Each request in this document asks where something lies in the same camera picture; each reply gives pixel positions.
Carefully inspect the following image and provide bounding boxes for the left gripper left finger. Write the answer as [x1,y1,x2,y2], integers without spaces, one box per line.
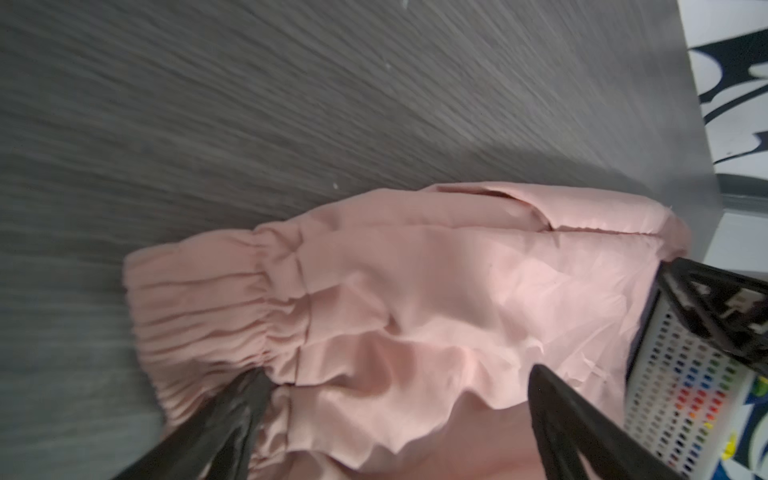
[116,368,275,480]

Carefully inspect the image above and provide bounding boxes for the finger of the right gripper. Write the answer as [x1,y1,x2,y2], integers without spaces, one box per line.
[656,258,767,375]

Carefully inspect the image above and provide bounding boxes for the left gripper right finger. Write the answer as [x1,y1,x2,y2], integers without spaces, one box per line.
[528,364,681,479]

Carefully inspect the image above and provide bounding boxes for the white plastic basket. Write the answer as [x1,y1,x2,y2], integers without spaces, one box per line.
[624,293,762,479]

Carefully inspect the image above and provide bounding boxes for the pink shorts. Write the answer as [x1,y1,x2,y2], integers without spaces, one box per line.
[123,182,690,479]

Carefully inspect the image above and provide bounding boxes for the multicolour shorts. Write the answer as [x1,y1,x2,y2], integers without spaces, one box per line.
[713,377,767,480]

